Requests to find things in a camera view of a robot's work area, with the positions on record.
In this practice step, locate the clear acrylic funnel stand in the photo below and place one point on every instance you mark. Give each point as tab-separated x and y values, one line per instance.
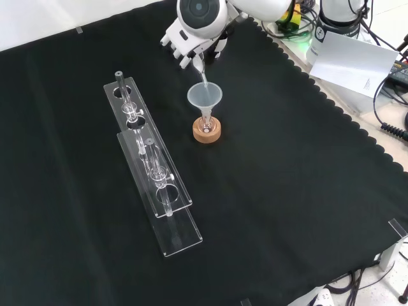
169	204

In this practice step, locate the clear round-bottom flask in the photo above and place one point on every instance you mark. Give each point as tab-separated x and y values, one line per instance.
206	129

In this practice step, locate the white power strip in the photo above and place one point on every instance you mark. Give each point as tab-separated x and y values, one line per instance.
322	298

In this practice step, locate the black bench cloth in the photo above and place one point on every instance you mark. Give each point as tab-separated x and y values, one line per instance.
271	178

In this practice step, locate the white paper board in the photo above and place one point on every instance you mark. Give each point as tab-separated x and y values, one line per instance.
350	60

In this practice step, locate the translucent plastic funnel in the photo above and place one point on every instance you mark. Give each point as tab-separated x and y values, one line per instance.
197	99

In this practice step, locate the black power adapter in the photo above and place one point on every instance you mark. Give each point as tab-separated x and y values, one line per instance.
398	71

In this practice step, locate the clear tape piece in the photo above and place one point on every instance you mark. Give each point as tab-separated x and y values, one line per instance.
79	30

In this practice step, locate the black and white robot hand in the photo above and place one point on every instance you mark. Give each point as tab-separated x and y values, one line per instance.
186	39

